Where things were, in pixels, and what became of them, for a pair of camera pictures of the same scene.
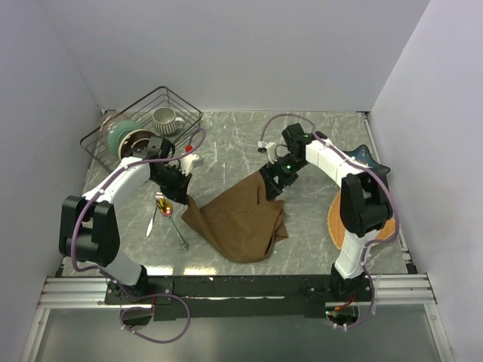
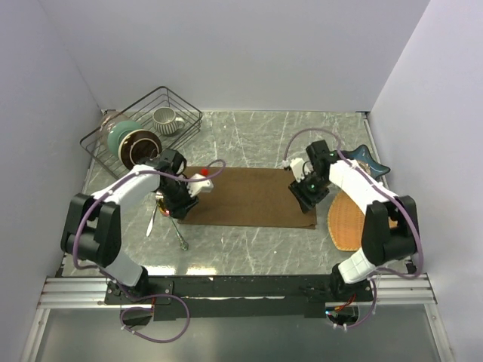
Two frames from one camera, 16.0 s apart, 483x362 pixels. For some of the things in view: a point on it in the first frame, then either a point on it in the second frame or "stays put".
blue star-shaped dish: x=362 y=154 stays put
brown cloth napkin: x=243 y=225 to x=248 y=197
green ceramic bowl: x=117 y=131 stays put
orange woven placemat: x=336 y=228 stays put
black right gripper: x=269 y=173 to x=298 y=190
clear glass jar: x=108 y=118 stays put
